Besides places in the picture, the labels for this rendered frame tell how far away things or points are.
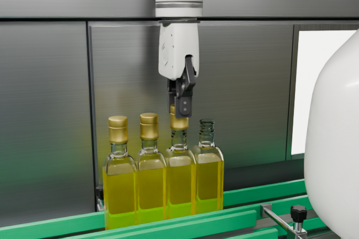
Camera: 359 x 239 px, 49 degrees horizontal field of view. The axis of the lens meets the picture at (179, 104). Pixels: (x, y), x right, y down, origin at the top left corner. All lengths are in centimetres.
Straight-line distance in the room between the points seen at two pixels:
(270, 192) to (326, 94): 63
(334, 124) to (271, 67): 64
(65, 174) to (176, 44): 39
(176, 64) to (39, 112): 32
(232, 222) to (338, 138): 50
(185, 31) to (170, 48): 4
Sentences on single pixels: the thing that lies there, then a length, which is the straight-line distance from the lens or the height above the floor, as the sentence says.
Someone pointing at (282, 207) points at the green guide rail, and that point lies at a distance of 87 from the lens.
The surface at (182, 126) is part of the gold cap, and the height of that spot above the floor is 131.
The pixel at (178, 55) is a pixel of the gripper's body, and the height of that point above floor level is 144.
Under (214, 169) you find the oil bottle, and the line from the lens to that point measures 77.
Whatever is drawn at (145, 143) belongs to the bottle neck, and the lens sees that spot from 73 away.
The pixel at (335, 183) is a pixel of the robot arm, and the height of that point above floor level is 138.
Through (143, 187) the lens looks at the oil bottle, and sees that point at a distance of 74.
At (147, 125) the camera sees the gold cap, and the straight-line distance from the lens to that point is 71.
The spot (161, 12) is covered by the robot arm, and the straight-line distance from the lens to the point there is 69.
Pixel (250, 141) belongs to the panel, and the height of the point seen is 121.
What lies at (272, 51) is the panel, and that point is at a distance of 95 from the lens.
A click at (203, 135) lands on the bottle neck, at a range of 76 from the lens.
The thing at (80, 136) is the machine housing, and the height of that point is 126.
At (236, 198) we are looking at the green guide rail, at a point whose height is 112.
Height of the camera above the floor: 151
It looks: 13 degrees down
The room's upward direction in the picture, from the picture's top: straight up
